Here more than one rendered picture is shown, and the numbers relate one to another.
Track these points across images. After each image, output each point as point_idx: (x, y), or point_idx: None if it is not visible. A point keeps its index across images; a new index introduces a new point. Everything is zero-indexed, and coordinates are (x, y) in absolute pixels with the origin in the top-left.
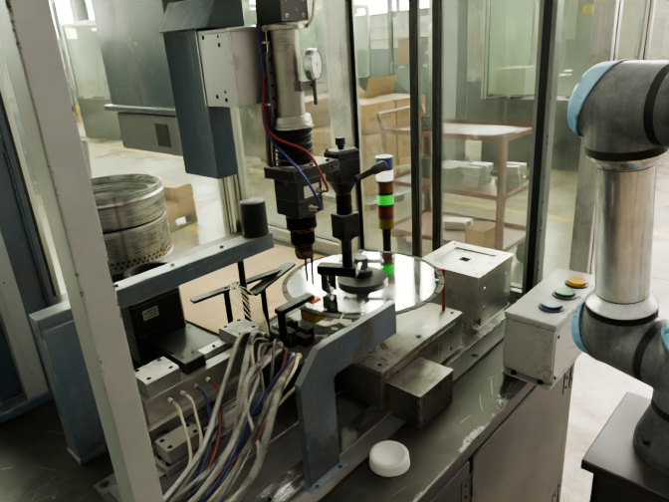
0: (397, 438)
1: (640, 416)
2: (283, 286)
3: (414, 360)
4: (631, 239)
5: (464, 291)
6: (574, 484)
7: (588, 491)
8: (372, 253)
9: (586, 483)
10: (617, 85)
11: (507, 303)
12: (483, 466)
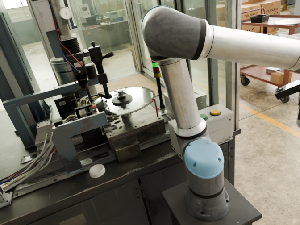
0: (108, 164)
1: None
2: (95, 99)
3: (130, 135)
4: (173, 98)
5: None
6: (258, 204)
7: (263, 209)
8: (140, 88)
9: (264, 205)
10: (143, 21)
11: None
12: (150, 183)
